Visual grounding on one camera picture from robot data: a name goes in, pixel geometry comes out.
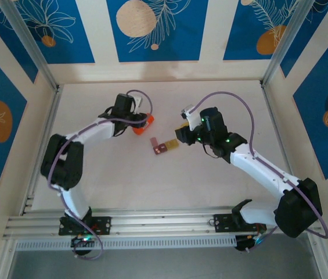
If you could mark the yellow pill container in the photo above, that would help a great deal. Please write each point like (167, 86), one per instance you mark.
(172, 145)

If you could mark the right controller board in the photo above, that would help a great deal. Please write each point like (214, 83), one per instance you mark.
(243, 244)

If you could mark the black right mount plate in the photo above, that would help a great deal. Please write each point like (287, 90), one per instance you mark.
(221, 223)

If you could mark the left controller board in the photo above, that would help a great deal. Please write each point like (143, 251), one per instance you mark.
(82, 240)

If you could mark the black mount plate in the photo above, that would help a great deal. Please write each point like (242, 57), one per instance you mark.
(104, 225)
(221, 223)

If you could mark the black left mount plate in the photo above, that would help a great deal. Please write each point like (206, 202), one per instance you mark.
(104, 225)

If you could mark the maroon pill container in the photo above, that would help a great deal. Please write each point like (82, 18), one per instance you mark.
(160, 150)

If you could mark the orange pill bottle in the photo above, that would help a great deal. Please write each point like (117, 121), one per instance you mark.
(139, 131)

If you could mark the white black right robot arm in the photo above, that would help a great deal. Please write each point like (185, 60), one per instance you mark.
(253, 165)

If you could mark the aluminium side rail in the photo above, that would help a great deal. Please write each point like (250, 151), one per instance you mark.
(50, 116)
(271, 110)

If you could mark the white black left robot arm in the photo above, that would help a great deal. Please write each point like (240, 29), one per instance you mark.
(94, 130)

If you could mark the aluminium front post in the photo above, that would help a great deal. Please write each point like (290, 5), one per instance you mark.
(322, 261)
(2, 267)

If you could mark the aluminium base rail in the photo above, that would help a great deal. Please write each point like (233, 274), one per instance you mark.
(166, 222)

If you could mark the controller board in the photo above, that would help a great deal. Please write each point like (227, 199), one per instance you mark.
(243, 244)
(82, 240)

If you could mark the aluminium frame post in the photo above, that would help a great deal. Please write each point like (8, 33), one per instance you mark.
(33, 46)
(285, 37)

